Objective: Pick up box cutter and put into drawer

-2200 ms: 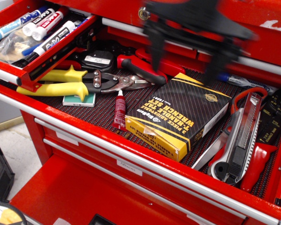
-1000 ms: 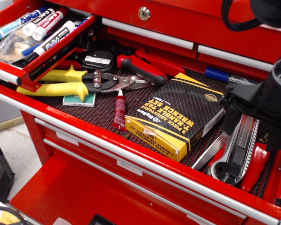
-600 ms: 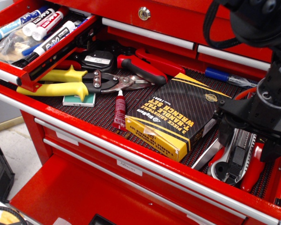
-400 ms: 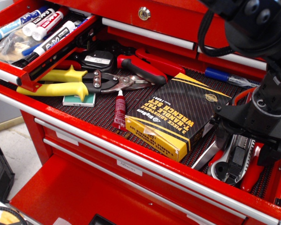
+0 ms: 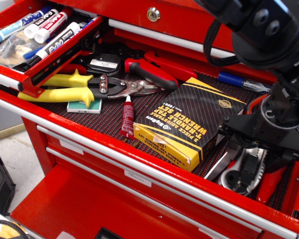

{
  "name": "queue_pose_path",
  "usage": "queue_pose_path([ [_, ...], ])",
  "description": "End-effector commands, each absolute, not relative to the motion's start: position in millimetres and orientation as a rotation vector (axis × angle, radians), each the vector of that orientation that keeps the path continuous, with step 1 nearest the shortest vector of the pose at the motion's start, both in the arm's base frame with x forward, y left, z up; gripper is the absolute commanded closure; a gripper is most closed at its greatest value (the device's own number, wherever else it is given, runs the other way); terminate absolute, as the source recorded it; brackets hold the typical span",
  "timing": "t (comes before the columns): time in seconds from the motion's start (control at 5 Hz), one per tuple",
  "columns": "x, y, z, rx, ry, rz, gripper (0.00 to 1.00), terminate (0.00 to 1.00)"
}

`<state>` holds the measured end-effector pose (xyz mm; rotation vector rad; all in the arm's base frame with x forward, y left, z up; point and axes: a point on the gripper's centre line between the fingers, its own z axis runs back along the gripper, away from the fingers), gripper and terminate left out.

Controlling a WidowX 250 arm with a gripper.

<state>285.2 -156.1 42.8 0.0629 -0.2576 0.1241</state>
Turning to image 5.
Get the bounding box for clear plastic parts bag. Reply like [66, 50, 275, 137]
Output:
[0, 30, 46, 68]

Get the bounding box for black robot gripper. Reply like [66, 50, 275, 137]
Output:
[220, 77, 299, 173]

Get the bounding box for red capped white marker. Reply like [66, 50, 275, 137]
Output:
[34, 6, 74, 44]

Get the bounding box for red upper open drawer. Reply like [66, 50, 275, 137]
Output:
[0, 0, 108, 100]

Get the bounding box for red main open drawer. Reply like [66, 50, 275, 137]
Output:
[0, 49, 299, 239]

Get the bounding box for red grey scissors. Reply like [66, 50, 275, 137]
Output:
[205, 94, 268, 181]

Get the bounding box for black tape measure case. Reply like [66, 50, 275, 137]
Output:
[85, 53, 122, 77]

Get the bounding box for black capped white marker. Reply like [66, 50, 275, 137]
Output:
[23, 9, 59, 39]

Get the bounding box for red black handled crimper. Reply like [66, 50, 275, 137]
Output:
[125, 51, 197, 91]

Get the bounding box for black braided cable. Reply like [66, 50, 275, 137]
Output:
[203, 19, 240, 67]

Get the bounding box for red threadlocker tube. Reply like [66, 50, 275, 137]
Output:
[120, 96, 135, 139]

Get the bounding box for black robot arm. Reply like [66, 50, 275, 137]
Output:
[199, 0, 299, 173]

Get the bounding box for red tool chest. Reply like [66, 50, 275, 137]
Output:
[0, 0, 299, 239]

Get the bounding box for blue pen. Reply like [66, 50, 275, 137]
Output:
[23, 46, 44, 60]

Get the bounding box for blue capped bic marker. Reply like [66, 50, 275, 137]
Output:
[218, 71, 271, 94]

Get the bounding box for yellow object bottom left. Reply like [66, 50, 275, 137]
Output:
[0, 225, 20, 239]

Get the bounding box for black cable bottom left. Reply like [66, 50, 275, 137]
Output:
[0, 219, 28, 239]

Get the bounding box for silver black box cutter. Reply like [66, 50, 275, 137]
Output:
[218, 147, 268, 196]

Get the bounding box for green white small box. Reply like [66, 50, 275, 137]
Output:
[67, 99, 102, 114]

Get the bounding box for silver chest lock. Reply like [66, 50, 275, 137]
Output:
[147, 7, 160, 22]

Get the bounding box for light blue marker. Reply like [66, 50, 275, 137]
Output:
[0, 20, 24, 43]

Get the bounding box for yellow handled tin snips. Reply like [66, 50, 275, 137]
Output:
[17, 70, 163, 107]

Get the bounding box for black yellow tap wrench box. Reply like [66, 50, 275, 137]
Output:
[134, 78, 246, 172]

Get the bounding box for black expo marker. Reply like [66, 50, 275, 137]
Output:
[15, 22, 81, 72]

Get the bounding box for red handled wire stripper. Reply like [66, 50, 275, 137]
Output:
[256, 166, 287, 205]

